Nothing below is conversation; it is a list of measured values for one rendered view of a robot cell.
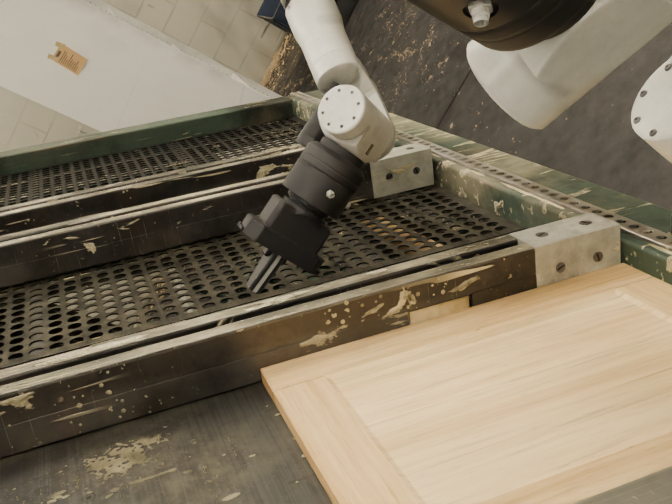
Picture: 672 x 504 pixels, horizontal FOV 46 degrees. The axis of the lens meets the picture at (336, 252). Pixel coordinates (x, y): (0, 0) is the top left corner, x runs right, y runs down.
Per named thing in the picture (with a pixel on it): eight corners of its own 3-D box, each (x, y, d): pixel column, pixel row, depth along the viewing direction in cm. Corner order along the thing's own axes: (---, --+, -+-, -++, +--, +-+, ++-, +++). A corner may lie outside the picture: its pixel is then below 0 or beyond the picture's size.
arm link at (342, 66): (404, 147, 108) (370, 69, 113) (380, 124, 100) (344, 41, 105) (363, 170, 110) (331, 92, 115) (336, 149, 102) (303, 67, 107)
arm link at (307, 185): (304, 263, 113) (350, 192, 112) (326, 285, 104) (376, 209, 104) (230, 219, 107) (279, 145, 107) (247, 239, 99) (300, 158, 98)
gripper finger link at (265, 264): (249, 285, 108) (274, 247, 108) (255, 293, 105) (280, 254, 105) (239, 280, 107) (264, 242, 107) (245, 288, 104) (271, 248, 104)
